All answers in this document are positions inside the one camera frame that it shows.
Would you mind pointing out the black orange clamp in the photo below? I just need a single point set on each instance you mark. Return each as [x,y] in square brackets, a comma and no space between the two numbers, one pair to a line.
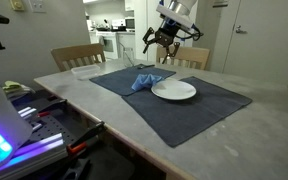
[80,144]

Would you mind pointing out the clear glass jar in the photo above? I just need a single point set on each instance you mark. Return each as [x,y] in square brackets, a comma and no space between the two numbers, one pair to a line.
[128,57]

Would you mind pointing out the dark blue placemat near jar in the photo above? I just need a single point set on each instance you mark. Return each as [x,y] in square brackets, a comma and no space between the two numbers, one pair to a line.
[120,81]

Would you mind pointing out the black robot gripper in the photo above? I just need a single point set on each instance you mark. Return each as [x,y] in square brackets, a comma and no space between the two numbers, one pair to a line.
[164,36]

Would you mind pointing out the small dark metal utensil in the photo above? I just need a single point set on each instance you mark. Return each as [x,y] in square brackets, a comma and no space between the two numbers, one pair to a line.
[145,66]

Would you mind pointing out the wooden chair near jar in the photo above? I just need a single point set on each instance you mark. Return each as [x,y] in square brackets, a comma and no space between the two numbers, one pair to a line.
[76,56]

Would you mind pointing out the white kitchen stove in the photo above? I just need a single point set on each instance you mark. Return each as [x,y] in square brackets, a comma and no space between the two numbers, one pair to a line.
[109,41]

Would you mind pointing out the clear plastic container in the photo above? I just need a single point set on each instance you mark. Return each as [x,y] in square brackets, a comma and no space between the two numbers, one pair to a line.
[85,72]

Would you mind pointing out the white round plate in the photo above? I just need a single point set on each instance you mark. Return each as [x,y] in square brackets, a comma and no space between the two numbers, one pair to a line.
[173,90]

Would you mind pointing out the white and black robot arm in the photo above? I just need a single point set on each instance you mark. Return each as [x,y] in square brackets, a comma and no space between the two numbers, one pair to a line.
[193,34]

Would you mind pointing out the grey door with handle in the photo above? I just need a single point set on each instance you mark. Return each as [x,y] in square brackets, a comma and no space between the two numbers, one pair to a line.
[259,44]

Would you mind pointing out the dark blue placemat under plate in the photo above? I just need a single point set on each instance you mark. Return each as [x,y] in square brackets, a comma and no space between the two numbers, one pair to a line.
[177,121]

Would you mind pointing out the blue microfiber towel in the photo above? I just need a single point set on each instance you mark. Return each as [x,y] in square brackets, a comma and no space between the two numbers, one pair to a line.
[145,81]

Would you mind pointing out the wooden chair near plate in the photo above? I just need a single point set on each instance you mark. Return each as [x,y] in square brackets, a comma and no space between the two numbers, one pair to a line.
[189,57]

